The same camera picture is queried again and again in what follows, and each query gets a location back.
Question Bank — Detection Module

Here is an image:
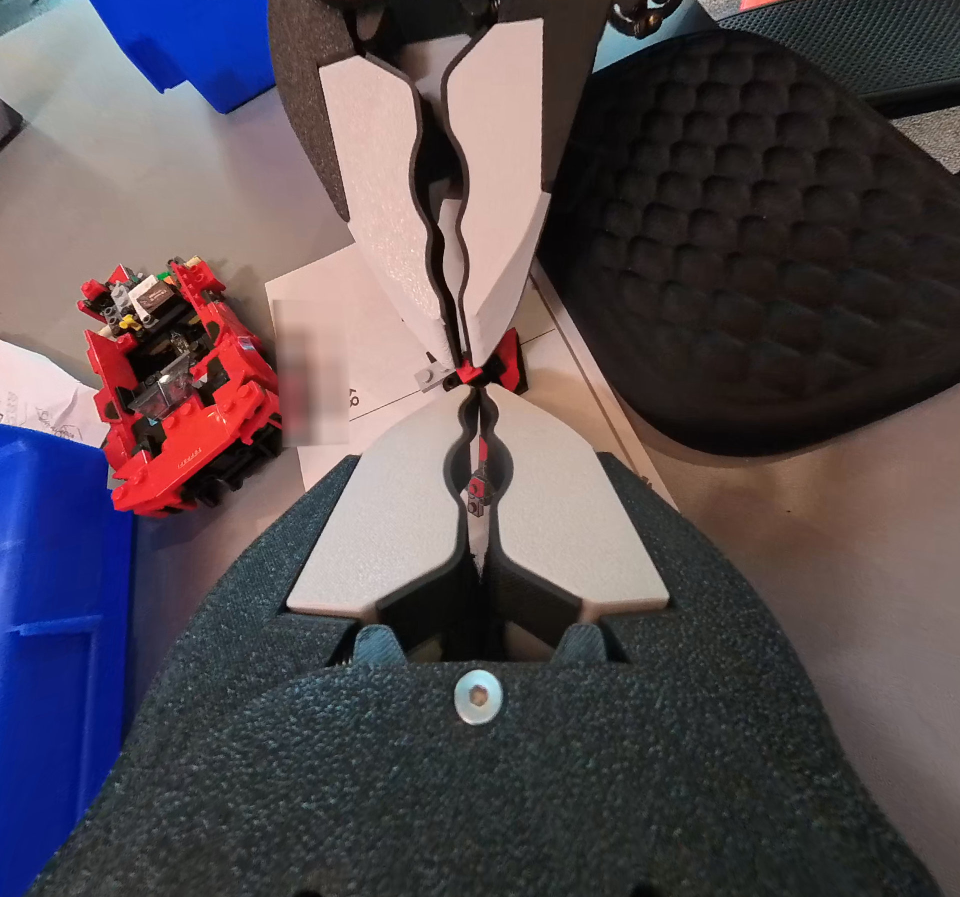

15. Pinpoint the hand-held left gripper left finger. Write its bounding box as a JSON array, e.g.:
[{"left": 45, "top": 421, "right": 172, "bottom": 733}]
[{"left": 285, "top": 391, "right": 477, "bottom": 660}]

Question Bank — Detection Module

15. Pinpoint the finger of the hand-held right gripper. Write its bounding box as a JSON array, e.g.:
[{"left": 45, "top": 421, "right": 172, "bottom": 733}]
[
  {"left": 319, "top": 54, "right": 462, "bottom": 372},
  {"left": 439, "top": 16, "right": 556, "bottom": 367}
]

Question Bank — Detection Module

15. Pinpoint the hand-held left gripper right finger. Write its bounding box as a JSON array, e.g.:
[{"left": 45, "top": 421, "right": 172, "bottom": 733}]
[{"left": 480, "top": 398, "right": 672, "bottom": 660}]

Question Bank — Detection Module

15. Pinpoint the small red black brick assembly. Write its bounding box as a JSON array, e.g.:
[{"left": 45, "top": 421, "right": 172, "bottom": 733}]
[{"left": 442, "top": 327, "right": 530, "bottom": 394}]

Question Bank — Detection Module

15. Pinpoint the white instruction booklet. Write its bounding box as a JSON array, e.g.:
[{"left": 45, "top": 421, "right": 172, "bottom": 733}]
[{"left": 264, "top": 246, "right": 680, "bottom": 516}]

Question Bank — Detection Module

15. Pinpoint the red toy brick car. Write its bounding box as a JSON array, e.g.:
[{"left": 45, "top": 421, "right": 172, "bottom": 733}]
[{"left": 78, "top": 255, "right": 282, "bottom": 519}]

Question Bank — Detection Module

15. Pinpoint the blue plastic bin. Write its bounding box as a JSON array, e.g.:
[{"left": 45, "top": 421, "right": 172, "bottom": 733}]
[
  {"left": 48, "top": 0, "right": 277, "bottom": 116},
  {"left": 0, "top": 423, "right": 138, "bottom": 897}
]

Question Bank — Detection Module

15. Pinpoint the crumpled white paper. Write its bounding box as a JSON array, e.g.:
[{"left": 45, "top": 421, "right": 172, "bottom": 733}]
[{"left": 0, "top": 340, "right": 110, "bottom": 450}]

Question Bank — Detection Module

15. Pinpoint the black mesh office chair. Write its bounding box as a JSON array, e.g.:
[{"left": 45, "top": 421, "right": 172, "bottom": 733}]
[{"left": 716, "top": 0, "right": 960, "bottom": 120}]

